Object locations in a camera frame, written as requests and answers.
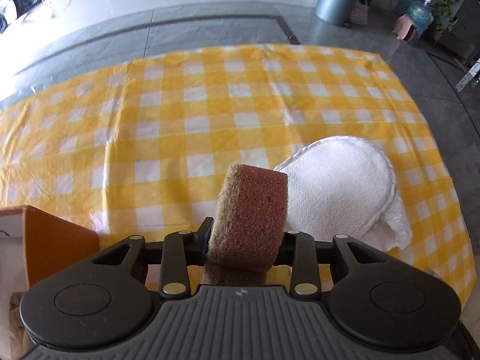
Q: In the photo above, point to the blue water bottle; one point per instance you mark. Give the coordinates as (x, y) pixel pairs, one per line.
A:
(421, 14)

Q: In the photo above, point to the pink small stool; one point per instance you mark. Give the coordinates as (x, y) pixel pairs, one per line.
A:
(405, 28)

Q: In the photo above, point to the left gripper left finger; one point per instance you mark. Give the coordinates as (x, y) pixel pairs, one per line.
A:
(181, 250)

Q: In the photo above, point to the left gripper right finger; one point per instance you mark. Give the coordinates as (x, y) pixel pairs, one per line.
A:
(298, 251)

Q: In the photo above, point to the orange white storage box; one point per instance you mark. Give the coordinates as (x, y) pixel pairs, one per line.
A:
(34, 246)

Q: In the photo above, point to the yellow checkered tablecloth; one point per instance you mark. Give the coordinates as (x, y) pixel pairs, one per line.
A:
(142, 147)

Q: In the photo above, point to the brown red sponge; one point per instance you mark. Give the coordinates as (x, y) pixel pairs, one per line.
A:
(251, 215)

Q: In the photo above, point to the white round cloth pad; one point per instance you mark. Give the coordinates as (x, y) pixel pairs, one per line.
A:
(337, 185)

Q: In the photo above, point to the white tissue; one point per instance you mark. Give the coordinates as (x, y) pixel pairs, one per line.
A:
(392, 230)

